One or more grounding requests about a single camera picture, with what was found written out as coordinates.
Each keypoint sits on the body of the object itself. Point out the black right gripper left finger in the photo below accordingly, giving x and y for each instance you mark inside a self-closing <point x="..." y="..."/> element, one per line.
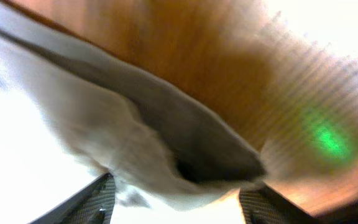
<point x="92" y="204"/>

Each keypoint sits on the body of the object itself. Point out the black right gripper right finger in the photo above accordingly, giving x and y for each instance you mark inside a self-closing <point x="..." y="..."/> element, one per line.
<point x="266" y="206"/>

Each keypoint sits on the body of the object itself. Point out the grey shorts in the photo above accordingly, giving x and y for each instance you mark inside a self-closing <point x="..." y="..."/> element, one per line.
<point x="160" y="144"/>

